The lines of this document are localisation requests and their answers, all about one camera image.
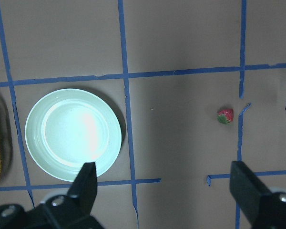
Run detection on pale green plate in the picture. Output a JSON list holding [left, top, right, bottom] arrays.
[[25, 88, 122, 182]]

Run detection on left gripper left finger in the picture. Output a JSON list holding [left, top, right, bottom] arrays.
[[67, 162, 98, 215]]

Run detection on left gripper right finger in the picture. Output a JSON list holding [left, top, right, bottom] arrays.
[[230, 161, 276, 224]]

